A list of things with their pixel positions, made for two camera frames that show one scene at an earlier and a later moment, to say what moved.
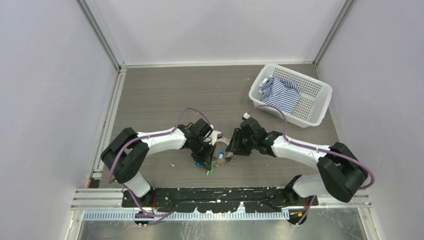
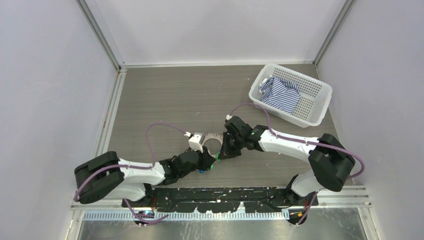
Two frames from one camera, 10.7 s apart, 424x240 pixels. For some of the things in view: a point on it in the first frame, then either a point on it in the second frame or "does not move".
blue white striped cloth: (284, 94) does not move
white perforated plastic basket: (304, 101) does not move
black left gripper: (206, 159) to (207, 159)
